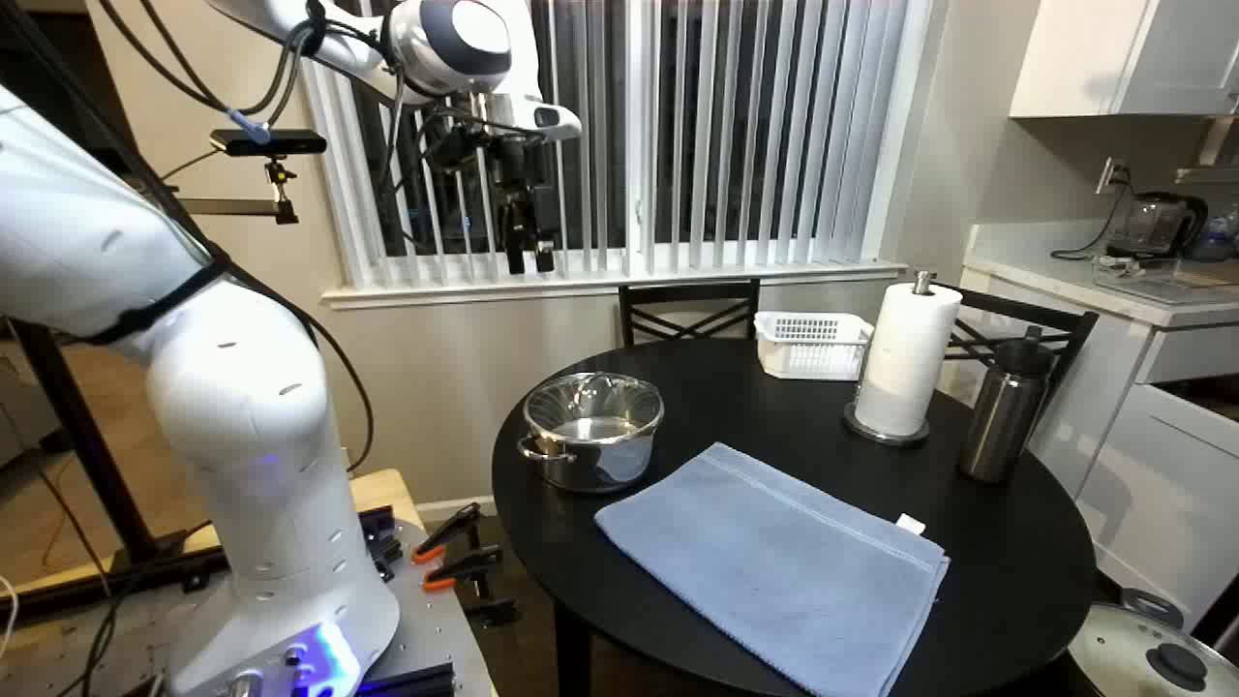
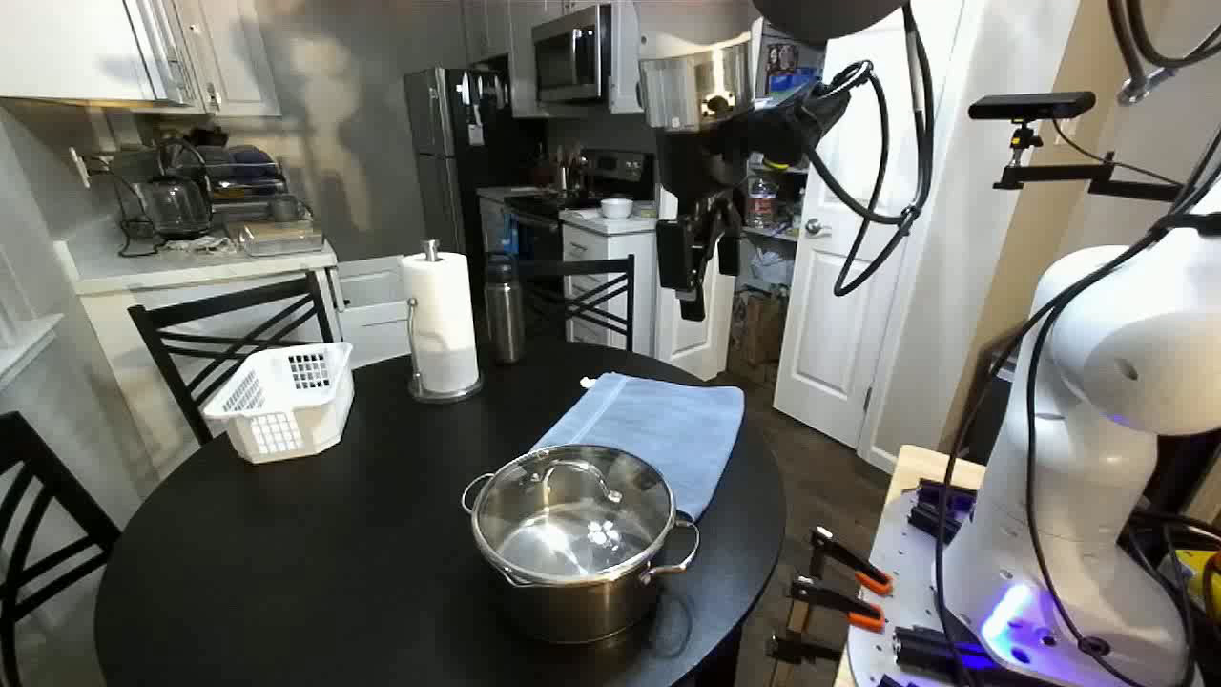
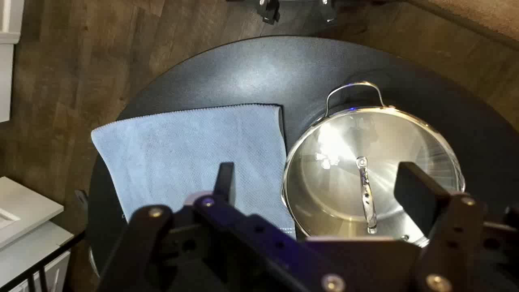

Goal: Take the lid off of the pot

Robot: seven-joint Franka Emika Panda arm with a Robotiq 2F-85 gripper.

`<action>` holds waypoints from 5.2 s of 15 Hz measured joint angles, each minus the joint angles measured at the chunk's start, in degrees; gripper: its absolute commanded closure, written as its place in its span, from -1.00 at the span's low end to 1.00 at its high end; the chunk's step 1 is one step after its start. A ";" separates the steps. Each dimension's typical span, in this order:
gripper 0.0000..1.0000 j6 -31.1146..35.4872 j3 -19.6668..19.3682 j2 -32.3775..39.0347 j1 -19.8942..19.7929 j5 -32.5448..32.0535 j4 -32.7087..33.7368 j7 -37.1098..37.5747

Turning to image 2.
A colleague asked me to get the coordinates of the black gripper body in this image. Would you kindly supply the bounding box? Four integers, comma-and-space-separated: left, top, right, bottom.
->
657, 191, 741, 302

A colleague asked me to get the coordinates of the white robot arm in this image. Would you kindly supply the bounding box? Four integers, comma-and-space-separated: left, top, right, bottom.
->
660, 0, 1221, 687

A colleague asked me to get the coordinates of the stainless steel pot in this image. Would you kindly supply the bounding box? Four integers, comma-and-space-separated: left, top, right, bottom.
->
458, 442, 702, 646

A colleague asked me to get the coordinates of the blue towel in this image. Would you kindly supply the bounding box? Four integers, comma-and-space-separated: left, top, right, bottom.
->
539, 374, 744, 516

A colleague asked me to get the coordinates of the black chair far side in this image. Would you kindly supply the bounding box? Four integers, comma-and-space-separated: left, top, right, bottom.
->
511, 254, 637, 352

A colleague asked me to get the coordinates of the white door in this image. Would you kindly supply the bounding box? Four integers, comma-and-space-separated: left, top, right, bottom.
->
774, 0, 964, 442

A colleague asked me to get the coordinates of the steel water bottle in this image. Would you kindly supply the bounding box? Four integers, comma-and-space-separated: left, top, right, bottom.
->
486, 259, 526, 362

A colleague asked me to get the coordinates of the steel microwave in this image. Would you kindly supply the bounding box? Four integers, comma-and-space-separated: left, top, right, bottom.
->
529, 4, 609, 103

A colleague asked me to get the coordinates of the paper towel roll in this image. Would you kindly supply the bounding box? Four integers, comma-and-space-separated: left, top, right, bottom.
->
400, 241, 480, 402

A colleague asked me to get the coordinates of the black refrigerator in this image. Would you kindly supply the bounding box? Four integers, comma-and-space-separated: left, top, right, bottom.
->
404, 54, 544, 262

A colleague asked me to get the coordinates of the black orange clamp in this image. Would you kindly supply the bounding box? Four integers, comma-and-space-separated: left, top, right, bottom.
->
810, 525, 891, 595
791, 577, 886, 632

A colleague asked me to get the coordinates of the white plastic basket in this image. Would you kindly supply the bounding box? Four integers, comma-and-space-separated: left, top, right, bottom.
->
203, 343, 355, 464

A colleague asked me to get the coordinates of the white kitchen counter cabinet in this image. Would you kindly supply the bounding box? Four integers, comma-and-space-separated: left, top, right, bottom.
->
54, 227, 408, 477

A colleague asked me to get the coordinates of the black toaster appliance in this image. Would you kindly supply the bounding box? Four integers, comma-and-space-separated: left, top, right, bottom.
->
114, 126, 319, 254

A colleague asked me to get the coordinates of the black chair behind basket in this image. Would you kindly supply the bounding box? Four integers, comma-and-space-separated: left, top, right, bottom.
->
129, 272, 334, 442

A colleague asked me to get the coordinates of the white upper cabinet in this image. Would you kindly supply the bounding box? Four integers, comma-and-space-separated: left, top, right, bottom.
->
0, 0, 280, 113

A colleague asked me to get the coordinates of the black chair at left edge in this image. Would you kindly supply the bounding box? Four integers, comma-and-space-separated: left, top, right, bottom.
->
0, 411, 118, 687

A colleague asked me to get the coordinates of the black camera on stand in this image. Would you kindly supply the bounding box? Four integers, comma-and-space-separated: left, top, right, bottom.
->
964, 86, 1185, 205

